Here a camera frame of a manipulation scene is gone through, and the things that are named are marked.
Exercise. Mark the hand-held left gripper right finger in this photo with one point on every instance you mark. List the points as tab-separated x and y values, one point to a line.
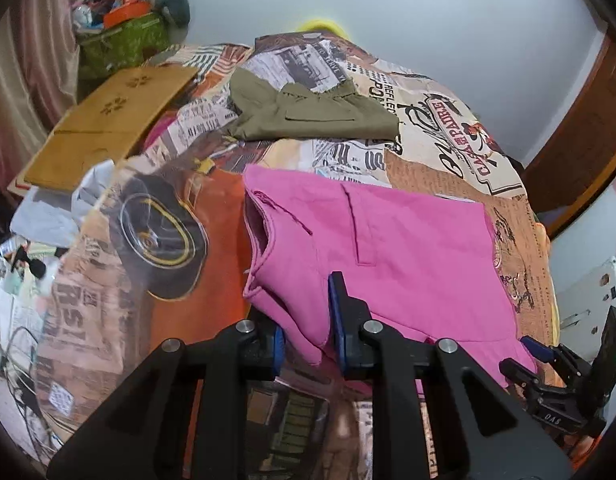
336	330

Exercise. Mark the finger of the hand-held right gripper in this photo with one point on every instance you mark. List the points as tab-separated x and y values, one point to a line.
520	375
538	351

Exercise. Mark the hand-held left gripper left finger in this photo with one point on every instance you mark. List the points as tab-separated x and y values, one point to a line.
278	355

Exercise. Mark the pink pants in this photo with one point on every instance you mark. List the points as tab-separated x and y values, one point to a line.
413	250

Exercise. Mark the olive green pants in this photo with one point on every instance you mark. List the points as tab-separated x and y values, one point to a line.
308	115

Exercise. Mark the white box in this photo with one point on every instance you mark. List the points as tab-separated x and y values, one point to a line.
588	300

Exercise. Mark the printed blanket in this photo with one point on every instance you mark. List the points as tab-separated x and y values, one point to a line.
188	240

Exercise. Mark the brown wooden door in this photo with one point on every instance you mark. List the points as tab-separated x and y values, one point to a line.
583	135

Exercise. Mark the white paper sheet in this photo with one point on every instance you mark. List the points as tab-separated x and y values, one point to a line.
53	215

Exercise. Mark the wooden folding board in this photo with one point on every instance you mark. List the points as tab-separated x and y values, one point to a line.
108	120

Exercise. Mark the yellow headboard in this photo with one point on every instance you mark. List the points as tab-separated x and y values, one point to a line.
320	26

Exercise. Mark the green storage bag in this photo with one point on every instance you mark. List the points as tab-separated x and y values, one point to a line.
123	42

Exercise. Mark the orange box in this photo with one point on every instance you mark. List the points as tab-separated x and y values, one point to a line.
125	12

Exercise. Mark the striped pink curtain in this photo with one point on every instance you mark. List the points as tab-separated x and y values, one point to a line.
28	75

